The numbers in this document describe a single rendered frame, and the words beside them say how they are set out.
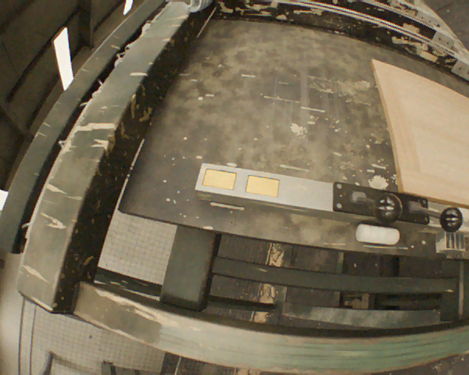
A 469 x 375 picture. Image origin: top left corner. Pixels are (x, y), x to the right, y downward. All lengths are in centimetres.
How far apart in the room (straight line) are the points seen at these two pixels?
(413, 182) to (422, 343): 31
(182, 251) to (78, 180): 22
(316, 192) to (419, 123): 38
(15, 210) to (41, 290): 53
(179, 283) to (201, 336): 13
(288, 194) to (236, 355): 25
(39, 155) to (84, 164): 53
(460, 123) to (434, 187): 32
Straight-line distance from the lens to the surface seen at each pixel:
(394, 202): 30
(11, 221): 90
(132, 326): 37
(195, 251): 43
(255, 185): 38
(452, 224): 37
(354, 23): 93
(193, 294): 43
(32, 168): 92
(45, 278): 40
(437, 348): 49
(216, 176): 39
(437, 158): 64
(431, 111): 76
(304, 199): 38
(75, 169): 42
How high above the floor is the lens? 180
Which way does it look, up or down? 24 degrees down
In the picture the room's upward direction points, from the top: 67 degrees counter-clockwise
